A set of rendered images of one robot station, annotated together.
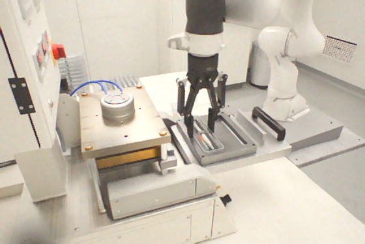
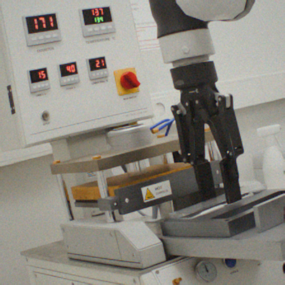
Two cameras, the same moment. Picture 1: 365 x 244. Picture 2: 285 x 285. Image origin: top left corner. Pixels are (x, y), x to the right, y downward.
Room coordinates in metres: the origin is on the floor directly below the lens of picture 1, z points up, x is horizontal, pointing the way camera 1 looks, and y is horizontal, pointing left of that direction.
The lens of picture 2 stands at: (0.22, -1.10, 1.18)
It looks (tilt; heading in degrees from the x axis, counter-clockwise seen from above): 3 degrees down; 73
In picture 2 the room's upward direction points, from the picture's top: 12 degrees counter-clockwise
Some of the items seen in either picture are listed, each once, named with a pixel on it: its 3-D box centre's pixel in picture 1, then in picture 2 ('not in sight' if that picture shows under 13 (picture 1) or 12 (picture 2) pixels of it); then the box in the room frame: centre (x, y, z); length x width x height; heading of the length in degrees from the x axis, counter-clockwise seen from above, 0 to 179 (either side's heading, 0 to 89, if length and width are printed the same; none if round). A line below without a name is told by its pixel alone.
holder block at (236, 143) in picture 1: (213, 135); (238, 211); (0.64, -0.10, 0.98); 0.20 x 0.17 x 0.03; 19
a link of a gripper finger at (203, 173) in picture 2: (189, 124); (205, 183); (0.62, -0.03, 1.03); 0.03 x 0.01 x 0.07; 19
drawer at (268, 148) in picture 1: (227, 135); (259, 217); (0.66, -0.14, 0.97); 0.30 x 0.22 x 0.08; 109
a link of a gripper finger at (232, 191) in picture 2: (211, 120); (230, 181); (0.64, -0.09, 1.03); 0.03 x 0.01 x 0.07; 19
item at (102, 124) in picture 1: (105, 119); (133, 159); (0.57, 0.18, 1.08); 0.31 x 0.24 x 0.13; 19
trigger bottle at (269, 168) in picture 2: not in sight; (275, 165); (1.17, 0.78, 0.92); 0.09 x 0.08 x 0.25; 161
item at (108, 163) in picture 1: (120, 125); (140, 169); (0.56, 0.15, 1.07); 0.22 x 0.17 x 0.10; 19
